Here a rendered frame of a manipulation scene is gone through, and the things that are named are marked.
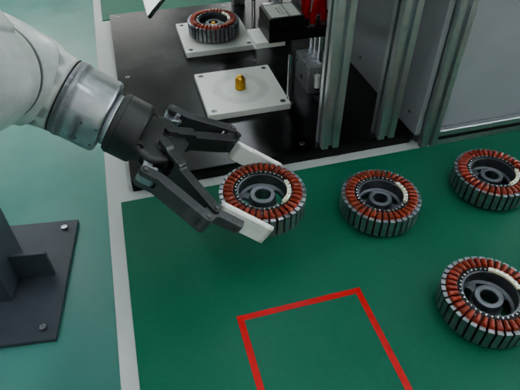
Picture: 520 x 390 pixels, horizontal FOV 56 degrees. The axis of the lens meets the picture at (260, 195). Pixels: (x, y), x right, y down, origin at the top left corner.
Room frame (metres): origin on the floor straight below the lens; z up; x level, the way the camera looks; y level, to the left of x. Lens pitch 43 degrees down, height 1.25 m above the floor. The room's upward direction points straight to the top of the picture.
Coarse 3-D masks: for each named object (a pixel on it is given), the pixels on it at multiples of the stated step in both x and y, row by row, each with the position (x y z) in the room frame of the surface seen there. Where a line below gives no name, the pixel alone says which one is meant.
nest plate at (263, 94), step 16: (208, 80) 0.83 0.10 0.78; (224, 80) 0.83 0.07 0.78; (256, 80) 0.83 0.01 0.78; (272, 80) 0.83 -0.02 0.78; (208, 96) 0.78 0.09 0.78; (224, 96) 0.78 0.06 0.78; (240, 96) 0.78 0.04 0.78; (256, 96) 0.78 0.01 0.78; (272, 96) 0.78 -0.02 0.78; (208, 112) 0.72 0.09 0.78; (224, 112) 0.72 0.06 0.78; (240, 112) 0.73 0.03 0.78; (256, 112) 0.74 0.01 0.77
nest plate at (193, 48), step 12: (180, 24) 1.09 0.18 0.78; (240, 24) 1.09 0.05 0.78; (180, 36) 1.02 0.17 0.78; (240, 36) 1.02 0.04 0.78; (192, 48) 0.97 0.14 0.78; (204, 48) 0.97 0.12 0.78; (216, 48) 0.97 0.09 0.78; (228, 48) 0.97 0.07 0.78; (240, 48) 0.98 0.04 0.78; (252, 48) 0.98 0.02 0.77
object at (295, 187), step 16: (240, 176) 0.49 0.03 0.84; (256, 176) 0.49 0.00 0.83; (272, 176) 0.49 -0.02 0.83; (288, 176) 0.48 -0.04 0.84; (224, 192) 0.46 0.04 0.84; (240, 192) 0.47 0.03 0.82; (256, 192) 0.47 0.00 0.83; (272, 192) 0.47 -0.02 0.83; (288, 192) 0.46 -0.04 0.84; (304, 192) 0.46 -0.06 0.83; (240, 208) 0.42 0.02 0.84; (256, 208) 0.43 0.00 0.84; (272, 208) 0.43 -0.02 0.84; (288, 208) 0.43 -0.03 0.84; (304, 208) 0.45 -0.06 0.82; (272, 224) 0.41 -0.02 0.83; (288, 224) 0.42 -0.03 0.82
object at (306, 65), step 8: (296, 56) 0.87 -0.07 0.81; (304, 56) 0.85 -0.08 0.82; (312, 56) 0.84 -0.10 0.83; (296, 64) 0.87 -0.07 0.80; (304, 64) 0.83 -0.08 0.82; (312, 64) 0.82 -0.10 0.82; (320, 64) 0.82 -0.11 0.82; (296, 72) 0.86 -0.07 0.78; (304, 72) 0.82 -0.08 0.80; (312, 72) 0.80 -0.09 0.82; (320, 72) 0.81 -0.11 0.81; (304, 80) 0.82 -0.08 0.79; (312, 80) 0.80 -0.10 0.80; (320, 80) 0.81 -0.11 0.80; (304, 88) 0.82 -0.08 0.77; (312, 88) 0.80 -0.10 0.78
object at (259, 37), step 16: (272, 16) 0.80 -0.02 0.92; (288, 16) 0.80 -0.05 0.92; (304, 16) 0.80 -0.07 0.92; (256, 32) 0.83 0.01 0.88; (272, 32) 0.79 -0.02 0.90; (288, 32) 0.79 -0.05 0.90; (304, 32) 0.80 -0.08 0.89; (320, 32) 0.81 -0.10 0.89; (256, 48) 0.78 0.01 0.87; (320, 48) 0.82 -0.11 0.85
